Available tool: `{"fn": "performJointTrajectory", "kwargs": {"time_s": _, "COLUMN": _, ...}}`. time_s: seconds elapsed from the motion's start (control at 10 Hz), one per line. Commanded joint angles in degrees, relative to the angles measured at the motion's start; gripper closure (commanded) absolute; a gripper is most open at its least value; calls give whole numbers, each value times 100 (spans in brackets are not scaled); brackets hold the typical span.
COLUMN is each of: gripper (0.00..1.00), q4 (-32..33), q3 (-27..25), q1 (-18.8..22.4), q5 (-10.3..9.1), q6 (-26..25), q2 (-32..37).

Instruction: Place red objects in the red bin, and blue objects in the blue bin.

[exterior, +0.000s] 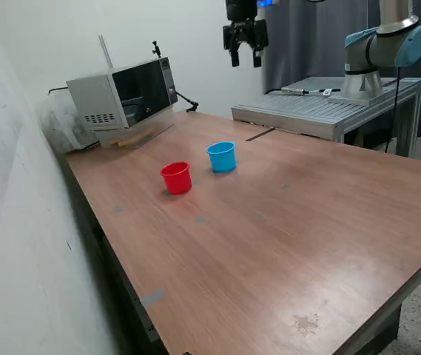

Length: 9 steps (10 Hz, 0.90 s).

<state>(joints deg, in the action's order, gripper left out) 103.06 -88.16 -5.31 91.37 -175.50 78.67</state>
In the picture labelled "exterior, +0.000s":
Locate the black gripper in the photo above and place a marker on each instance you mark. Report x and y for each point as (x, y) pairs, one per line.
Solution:
(241, 9)

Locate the grey curtain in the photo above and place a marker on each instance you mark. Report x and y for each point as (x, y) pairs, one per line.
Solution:
(306, 44)

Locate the aluminium profile robot table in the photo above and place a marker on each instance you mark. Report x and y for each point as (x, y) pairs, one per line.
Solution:
(299, 111)

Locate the dark flat strip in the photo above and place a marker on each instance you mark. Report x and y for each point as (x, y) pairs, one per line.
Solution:
(260, 134)

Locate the white warning tag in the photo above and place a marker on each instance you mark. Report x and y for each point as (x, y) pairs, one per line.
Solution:
(327, 91)

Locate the aluminium robot mounting plate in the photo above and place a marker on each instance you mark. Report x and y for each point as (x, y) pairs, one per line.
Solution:
(337, 100)

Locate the blue plastic cup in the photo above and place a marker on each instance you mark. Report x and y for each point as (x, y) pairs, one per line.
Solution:
(222, 161)

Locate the silver microwave oven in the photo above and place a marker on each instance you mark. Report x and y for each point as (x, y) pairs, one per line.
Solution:
(140, 88)

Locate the light wooden stick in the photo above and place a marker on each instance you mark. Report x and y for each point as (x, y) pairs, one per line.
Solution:
(136, 137)

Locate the thin white rod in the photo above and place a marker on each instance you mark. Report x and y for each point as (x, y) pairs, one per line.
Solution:
(106, 51)

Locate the red plastic cup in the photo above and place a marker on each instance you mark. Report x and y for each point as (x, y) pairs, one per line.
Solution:
(176, 181)

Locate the clear plastic bag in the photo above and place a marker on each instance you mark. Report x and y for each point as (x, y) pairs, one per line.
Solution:
(58, 125)

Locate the long blue tape strip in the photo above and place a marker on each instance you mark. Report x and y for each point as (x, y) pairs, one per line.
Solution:
(152, 298)

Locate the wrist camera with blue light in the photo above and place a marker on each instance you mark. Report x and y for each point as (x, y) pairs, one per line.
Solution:
(267, 2)

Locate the small black camera mount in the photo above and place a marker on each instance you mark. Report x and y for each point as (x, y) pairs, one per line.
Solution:
(155, 50)

